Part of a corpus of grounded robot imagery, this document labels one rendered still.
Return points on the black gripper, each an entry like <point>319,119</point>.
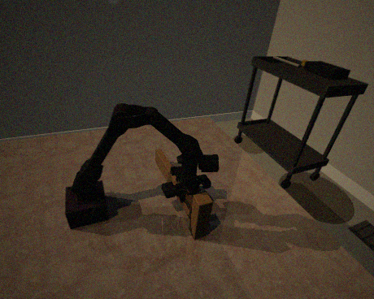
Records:
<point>190,182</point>

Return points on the brown wooden plank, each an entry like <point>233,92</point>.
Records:
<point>165,166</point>

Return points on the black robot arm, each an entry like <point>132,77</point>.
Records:
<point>84,185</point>

